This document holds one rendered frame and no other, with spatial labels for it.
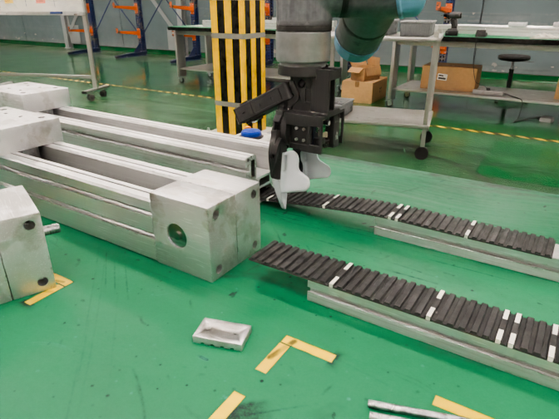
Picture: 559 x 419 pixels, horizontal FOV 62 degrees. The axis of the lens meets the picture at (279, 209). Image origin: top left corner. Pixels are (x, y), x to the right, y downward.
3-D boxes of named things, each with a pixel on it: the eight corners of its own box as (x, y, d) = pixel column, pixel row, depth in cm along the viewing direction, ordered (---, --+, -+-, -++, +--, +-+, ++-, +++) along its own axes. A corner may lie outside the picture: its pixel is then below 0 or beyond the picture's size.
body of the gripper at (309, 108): (319, 160, 64) (322, 69, 59) (268, 150, 68) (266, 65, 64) (343, 146, 70) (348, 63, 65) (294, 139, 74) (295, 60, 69)
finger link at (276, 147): (274, 180, 67) (280, 119, 65) (264, 179, 68) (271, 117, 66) (290, 178, 71) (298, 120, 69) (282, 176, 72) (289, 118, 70)
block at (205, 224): (271, 241, 64) (270, 175, 60) (212, 283, 54) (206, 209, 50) (220, 225, 68) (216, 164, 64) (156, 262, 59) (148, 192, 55)
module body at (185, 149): (280, 190, 81) (280, 143, 77) (246, 210, 73) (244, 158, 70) (20, 129, 120) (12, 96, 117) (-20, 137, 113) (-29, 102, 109)
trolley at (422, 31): (432, 141, 395) (449, 12, 354) (427, 160, 348) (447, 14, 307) (314, 131, 427) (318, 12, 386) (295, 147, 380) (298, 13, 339)
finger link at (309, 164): (327, 203, 74) (324, 151, 69) (295, 195, 77) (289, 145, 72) (336, 193, 76) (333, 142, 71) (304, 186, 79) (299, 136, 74)
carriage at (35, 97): (73, 117, 107) (68, 87, 104) (27, 127, 99) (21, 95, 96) (33, 109, 115) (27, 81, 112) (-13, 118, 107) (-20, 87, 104)
